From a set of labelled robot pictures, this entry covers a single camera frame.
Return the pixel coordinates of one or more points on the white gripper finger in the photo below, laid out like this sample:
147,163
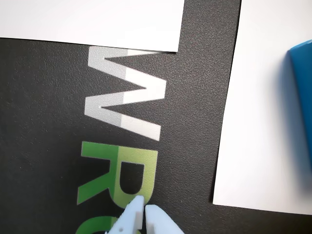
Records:
128,219
158,221

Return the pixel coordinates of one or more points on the white paper sheet marked HOME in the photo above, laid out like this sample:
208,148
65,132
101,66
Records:
256,122

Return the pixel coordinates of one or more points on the blue paper box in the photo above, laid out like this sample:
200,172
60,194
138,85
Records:
303,97

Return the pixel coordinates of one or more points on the black mat with WRO print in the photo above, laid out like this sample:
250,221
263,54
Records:
48,122

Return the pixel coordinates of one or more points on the white paper sheet marked 1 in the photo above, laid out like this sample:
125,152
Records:
85,22

